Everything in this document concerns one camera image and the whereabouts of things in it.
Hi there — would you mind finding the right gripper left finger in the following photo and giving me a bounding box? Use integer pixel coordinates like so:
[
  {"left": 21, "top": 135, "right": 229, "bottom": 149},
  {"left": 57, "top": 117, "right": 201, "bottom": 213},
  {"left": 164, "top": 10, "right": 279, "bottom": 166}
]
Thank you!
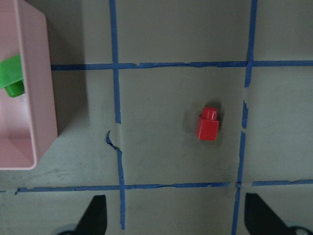
[{"left": 74, "top": 195, "right": 108, "bottom": 235}]

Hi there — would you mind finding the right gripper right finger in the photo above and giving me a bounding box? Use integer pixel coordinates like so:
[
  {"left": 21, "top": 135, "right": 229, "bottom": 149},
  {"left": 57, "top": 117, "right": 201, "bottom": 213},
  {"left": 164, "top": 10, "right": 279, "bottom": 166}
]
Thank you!
[{"left": 244, "top": 193, "right": 296, "bottom": 235}]

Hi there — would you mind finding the red single-stud block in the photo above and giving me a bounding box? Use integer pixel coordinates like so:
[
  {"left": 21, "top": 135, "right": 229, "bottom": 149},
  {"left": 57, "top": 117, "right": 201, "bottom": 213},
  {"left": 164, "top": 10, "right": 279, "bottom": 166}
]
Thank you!
[{"left": 196, "top": 107, "right": 220, "bottom": 141}]

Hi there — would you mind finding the green two-stud block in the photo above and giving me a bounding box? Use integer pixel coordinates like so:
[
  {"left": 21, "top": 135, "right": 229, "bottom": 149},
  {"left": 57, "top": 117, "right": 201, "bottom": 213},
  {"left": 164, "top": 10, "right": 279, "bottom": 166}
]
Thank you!
[{"left": 0, "top": 54, "right": 25, "bottom": 98}]

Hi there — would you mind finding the pink plastic box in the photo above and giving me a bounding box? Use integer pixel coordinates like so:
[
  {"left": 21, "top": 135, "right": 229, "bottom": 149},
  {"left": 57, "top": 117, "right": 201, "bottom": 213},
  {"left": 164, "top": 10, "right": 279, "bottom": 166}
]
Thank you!
[{"left": 0, "top": 0, "right": 58, "bottom": 170}]

